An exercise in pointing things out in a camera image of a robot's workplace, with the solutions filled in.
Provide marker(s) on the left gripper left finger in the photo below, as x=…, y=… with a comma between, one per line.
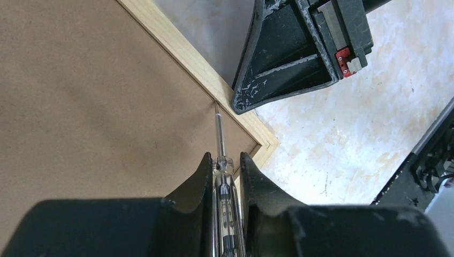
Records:
x=179, y=224

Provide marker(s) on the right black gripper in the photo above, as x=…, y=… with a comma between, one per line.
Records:
x=296, y=47

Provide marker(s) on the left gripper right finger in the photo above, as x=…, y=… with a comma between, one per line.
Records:
x=277, y=224

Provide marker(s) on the clear handle screwdriver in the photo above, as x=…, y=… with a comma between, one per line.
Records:
x=228, y=232

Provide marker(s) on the wooden picture frame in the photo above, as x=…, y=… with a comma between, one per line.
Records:
x=92, y=107

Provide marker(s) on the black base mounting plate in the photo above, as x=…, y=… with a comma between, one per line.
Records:
x=421, y=175

